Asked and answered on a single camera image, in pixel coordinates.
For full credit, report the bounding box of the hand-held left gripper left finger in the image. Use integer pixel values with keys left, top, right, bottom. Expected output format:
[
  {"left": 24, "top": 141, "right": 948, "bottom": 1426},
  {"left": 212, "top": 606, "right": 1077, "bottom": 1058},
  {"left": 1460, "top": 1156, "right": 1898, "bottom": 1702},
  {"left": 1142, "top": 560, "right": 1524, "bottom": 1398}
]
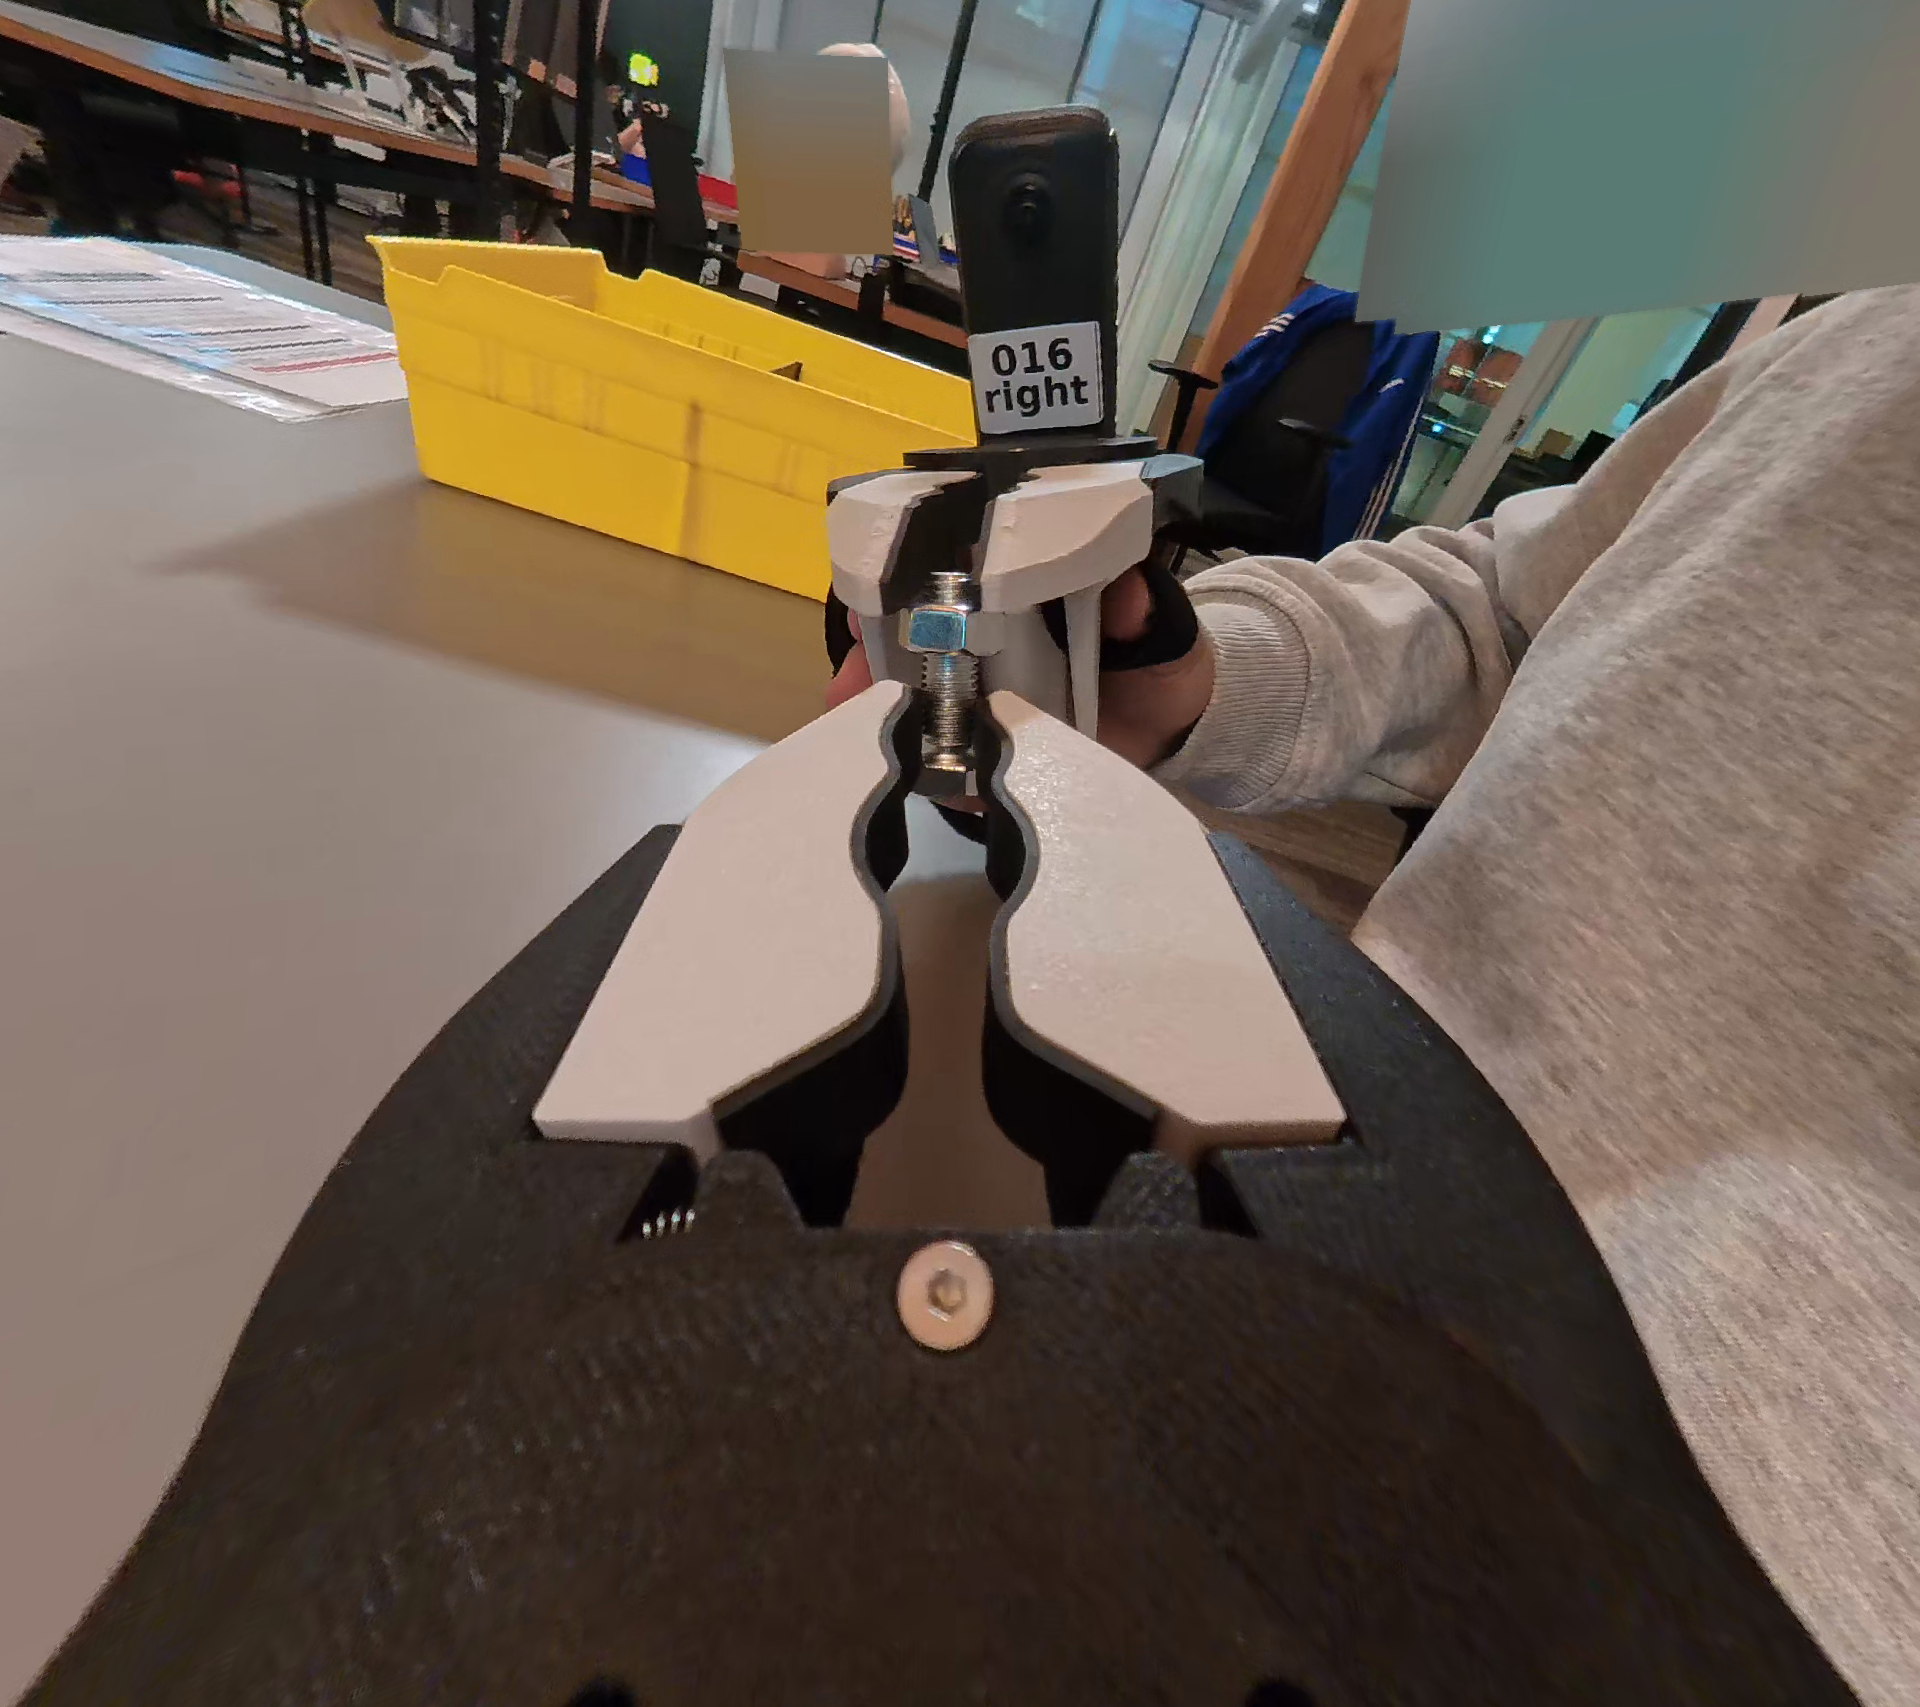
[{"left": 531, "top": 680, "right": 906, "bottom": 1158}]

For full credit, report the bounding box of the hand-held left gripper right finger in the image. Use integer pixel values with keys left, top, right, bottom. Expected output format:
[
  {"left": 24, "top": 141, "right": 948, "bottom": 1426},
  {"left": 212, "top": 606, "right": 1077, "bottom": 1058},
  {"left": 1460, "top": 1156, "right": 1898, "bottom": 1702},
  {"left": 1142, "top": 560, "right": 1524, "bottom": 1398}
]
[{"left": 982, "top": 688, "right": 1351, "bottom": 1166}]

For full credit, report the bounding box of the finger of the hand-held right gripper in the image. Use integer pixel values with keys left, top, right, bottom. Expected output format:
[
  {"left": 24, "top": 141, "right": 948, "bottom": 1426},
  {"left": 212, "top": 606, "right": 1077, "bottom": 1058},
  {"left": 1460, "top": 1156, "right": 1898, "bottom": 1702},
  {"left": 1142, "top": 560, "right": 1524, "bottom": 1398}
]
[
  {"left": 828, "top": 470, "right": 980, "bottom": 624},
  {"left": 972, "top": 462, "right": 1161, "bottom": 618}
]

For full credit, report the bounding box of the silver threaded bolt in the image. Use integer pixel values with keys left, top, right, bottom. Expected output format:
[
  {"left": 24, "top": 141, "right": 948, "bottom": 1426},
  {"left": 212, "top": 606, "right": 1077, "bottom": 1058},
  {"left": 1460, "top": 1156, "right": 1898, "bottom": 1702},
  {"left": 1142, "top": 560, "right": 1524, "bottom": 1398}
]
[{"left": 913, "top": 568, "right": 999, "bottom": 804}]

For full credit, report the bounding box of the person's right forearm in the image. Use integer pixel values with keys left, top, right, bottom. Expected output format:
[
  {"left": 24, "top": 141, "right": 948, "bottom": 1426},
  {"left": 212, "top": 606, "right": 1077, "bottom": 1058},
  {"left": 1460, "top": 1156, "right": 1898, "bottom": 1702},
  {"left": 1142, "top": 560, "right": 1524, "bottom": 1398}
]
[{"left": 1152, "top": 514, "right": 1579, "bottom": 824}]

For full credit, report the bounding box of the short wooden background desk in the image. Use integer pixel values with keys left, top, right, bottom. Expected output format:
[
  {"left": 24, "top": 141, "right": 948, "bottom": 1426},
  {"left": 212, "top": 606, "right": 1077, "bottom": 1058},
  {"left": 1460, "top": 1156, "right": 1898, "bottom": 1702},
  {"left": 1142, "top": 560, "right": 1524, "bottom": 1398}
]
[{"left": 735, "top": 251, "right": 978, "bottom": 348}]

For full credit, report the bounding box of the long wooden background desk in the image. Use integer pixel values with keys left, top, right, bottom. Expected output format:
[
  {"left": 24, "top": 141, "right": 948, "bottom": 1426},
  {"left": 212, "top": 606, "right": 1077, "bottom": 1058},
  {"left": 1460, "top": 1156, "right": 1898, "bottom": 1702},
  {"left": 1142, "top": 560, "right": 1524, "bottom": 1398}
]
[{"left": 0, "top": 0, "right": 671, "bottom": 289}]

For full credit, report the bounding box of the person's right hand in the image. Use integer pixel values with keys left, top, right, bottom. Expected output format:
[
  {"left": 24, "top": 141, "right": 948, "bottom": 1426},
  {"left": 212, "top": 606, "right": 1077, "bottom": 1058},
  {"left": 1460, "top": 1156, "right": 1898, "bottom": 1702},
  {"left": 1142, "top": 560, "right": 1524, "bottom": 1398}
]
[{"left": 825, "top": 568, "right": 1221, "bottom": 824}]

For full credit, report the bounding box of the black office chair with armrests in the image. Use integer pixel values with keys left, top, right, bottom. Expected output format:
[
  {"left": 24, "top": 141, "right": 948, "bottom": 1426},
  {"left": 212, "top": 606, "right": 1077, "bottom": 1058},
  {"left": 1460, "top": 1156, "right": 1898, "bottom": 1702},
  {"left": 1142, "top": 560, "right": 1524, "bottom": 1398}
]
[{"left": 1152, "top": 312, "right": 1412, "bottom": 572}]

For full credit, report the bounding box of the yellow plastic bin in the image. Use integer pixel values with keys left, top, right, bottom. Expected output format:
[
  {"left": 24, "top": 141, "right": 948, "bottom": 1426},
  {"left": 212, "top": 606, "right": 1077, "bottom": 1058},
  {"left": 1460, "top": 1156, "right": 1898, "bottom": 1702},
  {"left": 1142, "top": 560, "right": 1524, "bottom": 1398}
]
[{"left": 367, "top": 235, "right": 980, "bottom": 606}]

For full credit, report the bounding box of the blue striped jacket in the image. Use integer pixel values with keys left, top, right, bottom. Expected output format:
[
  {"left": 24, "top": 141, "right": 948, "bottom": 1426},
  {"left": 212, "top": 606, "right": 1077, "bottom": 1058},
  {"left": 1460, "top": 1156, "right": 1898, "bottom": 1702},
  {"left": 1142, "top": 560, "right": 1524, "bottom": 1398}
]
[{"left": 1200, "top": 283, "right": 1447, "bottom": 548}]

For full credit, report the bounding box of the black computer monitor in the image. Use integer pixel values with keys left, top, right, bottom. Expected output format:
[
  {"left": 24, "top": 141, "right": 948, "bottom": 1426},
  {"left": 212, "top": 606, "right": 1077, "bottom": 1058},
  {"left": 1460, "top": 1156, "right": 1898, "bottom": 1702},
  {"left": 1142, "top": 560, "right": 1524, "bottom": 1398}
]
[{"left": 601, "top": 0, "right": 722, "bottom": 153}]

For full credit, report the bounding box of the person's grey sweatshirt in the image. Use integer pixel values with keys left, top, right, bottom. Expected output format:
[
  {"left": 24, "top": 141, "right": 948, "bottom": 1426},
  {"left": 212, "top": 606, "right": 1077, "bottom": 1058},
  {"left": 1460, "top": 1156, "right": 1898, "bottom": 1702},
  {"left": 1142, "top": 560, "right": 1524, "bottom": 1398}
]
[{"left": 1351, "top": 287, "right": 1920, "bottom": 1707}]

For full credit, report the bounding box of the laminated paper sheet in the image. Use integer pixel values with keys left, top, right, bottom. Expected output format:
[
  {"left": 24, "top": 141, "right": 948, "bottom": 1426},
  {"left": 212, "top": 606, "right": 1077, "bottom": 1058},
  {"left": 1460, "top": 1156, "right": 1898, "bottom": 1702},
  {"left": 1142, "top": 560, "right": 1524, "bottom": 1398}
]
[{"left": 0, "top": 235, "right": 411, "bottom": 422}]

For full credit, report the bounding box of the tan curved board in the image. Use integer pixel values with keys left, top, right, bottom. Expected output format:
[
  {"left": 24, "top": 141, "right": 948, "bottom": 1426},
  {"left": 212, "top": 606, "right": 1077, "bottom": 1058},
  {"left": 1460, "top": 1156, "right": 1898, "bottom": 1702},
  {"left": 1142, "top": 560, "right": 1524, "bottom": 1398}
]
[{"left": 301, "top": 0, "right": 433, "bottom": 71}]

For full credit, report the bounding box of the wooden post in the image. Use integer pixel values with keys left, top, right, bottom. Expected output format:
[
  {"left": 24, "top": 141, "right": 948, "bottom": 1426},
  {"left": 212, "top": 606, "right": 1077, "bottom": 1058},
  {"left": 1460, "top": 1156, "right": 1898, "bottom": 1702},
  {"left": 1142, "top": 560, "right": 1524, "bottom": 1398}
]
[{"left": 1188, "top": 0, "right": 1455, "bottom": 390}]

